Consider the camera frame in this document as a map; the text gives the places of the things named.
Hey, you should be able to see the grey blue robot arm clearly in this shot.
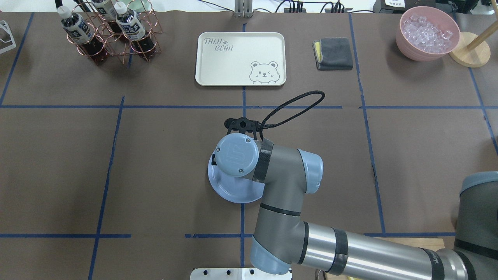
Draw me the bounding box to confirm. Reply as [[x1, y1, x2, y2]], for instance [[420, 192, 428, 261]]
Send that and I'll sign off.
[[213, 133, 497, 280]]

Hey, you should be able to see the blue round plate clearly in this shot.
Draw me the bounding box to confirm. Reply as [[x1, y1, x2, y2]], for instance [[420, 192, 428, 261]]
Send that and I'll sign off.
[[207, 154, 265, 203]]

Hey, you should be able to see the cream bear tray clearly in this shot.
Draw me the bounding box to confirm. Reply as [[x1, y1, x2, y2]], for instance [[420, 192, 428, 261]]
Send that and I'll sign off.
[[195, 32, 287, 87]]

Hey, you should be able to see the dark grey folded cloth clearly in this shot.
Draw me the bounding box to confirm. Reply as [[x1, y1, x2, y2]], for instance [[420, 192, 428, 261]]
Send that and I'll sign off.
[[313, 37, 353, 71]]

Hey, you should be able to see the tea bottle left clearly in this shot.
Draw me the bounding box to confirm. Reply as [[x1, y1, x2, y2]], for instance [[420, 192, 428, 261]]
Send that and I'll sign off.
[[114, 1, 156, 59]]

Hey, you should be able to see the tea bottle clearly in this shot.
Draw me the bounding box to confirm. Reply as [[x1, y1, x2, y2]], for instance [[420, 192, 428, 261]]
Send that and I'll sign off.
[[57, 5, 107, 63], [114, 1, 156, 59], [91, 0, 122, 34]]

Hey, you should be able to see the green bowl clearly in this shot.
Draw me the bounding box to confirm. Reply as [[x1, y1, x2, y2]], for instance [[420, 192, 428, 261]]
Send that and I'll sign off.
[[123, 0, 153, 12]]

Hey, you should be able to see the tea bottle back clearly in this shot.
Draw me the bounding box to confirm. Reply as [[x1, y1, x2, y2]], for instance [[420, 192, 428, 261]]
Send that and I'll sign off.
[[91, 0, 122, 34]]

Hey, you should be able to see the pink bowl with ice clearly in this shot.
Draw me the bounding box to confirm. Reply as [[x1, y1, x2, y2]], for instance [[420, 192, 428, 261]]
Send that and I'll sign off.
[[396, 6, 460, 61]]

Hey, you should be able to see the tea bottle front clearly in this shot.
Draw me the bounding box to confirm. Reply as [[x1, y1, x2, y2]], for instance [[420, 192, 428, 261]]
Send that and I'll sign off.
[[57, 5, 107, 63]]

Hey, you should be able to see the round wooden stand base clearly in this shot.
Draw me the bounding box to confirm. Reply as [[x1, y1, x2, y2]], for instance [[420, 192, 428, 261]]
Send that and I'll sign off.
[[449, 21, 498, 68]]

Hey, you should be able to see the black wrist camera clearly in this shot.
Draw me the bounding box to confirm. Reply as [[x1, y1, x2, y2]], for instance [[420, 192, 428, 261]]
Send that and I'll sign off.
[[224, 117, 260, 138]]

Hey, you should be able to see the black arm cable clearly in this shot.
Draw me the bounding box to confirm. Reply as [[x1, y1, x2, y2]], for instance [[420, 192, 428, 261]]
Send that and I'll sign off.
[[255, 90, 326, 141]]

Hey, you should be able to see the aluminium frame post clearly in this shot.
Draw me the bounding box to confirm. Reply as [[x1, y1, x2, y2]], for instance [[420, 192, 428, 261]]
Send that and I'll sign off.
[[234, 0, 254, 18]]

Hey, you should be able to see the copper wire bottle rack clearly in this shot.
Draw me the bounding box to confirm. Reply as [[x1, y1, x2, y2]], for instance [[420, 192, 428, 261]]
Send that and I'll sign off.
[[56, 0, 162, 65]]

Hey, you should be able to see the white wire cup rack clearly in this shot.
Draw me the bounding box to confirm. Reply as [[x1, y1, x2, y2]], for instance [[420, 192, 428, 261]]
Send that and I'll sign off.
[[0, 21, 17, 54]]

